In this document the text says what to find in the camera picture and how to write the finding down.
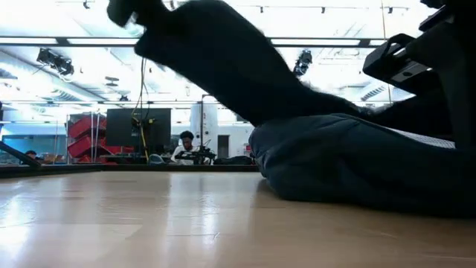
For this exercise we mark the background black robot arm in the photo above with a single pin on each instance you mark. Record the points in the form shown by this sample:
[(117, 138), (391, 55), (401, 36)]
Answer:
[(199, 154)]

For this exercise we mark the black metal table frame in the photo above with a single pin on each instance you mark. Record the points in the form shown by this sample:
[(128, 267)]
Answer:
[(111, 168)]

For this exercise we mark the red bin rack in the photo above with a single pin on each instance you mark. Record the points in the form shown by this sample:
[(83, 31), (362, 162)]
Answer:
[(83, 128)]

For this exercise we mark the navy blue backpack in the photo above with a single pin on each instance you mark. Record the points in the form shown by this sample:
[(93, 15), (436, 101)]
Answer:
[(353, 167)]

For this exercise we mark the person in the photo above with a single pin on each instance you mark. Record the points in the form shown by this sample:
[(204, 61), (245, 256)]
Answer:
[(30, 154), (186, 143)]

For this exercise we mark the black monitor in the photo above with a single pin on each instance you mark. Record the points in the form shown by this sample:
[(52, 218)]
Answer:
[(122, 128)]

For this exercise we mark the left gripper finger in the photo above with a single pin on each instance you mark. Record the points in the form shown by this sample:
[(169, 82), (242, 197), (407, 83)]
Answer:
[(121, 11)]

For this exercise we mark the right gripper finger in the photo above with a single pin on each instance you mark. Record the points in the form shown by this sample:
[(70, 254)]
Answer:
[(465, 119)]

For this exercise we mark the white pillar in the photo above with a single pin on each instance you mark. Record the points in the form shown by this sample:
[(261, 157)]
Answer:
[(208, 123)]

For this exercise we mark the black ceiling-mounted camera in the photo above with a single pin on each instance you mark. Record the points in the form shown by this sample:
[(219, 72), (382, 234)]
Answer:
[(303, 63), (56, 61)]

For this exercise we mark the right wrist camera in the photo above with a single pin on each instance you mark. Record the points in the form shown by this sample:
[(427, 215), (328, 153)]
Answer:
[(394, 63)]

